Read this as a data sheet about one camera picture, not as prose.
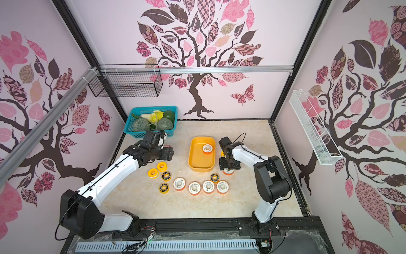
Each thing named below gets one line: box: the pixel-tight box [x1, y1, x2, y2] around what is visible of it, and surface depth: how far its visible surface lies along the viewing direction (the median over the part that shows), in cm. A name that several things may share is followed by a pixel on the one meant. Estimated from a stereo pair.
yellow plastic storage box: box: [188, 136, 217, 173], surface depth 100 cm
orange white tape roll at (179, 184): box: [172, 177, 186, 192], surface depth 88 cm
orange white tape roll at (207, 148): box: [201, 143, 214, 155], surface depth 102 cm
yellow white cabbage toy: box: [140, 110, 164, 124], surface depth 116 cm
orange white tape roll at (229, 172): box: [223, 168, 235, 176], surface depth 92 cm
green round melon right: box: [156, 117, 174, 131], surface depth 106 cm
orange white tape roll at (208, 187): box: [201, 179, 216, 195], surface depth 87 cm
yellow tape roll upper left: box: [157, 161, 168, 173], surface depth 96 cm
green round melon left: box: [132, 118, 151, 132], surface depth 105 cm
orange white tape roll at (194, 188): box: [188, 180, 202, 196], surface depth 87 cm
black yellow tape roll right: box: [209, 173, 220, 183], surface depth 92 cm
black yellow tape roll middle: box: [161, 170, 172, 182], surface depth 92 cm
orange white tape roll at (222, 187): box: [215, 179, 230, 195], surface depth 87 cm
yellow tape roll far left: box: [147, 167, 159, 180], surface depth 93 cm
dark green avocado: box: [162, 110, 175, 123], surface depth 115 cm
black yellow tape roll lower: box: [158, 182, 170, 195], surface depth 87 cm
